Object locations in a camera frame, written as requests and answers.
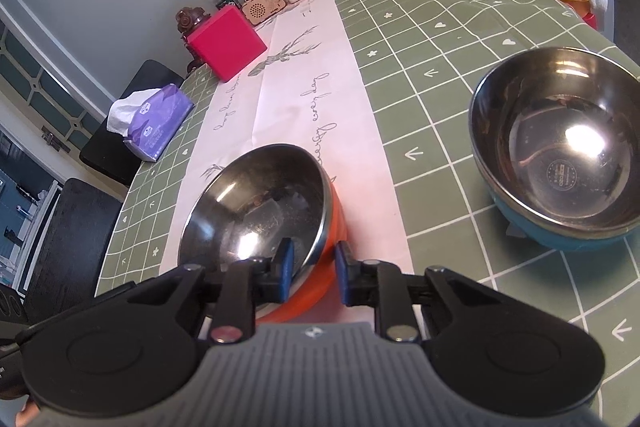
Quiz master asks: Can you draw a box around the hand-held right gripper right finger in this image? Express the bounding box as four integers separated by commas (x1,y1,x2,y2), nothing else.
334,240,502,345

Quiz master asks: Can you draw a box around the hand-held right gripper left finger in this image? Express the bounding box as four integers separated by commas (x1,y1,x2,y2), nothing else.
126,237,297,346

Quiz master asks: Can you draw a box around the orange steel bowl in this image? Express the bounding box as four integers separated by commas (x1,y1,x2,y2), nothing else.
177,144,349,326

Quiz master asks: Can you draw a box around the blue steel bowl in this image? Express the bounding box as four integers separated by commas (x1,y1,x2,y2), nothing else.
468,46,640,253

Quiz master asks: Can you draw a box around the person's left forearm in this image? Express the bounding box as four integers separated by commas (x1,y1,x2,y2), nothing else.
14,399,44,427

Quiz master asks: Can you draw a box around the black chair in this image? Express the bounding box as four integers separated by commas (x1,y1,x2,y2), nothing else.
22,176,124,324
78,59,186,186

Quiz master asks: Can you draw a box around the purple tissue pack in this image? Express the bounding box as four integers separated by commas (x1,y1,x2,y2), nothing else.
107,84,196,163

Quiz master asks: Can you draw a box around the green checked tablecloth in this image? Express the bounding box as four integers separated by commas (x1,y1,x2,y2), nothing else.
94,0,640,398

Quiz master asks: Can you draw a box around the pink box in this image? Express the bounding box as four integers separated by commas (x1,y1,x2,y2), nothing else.
182,4,269,83

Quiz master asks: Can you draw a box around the small wooden radio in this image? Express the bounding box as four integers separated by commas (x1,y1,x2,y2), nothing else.
241,0,287,28

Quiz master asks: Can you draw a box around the brown flask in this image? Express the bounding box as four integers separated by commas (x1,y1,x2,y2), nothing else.
173,6,209,74

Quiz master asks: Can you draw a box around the glass panel door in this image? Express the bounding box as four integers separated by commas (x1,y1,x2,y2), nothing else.
0,19,104,148

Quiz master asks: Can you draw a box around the metal door handle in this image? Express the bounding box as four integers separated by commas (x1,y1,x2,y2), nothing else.
41,124,71,154

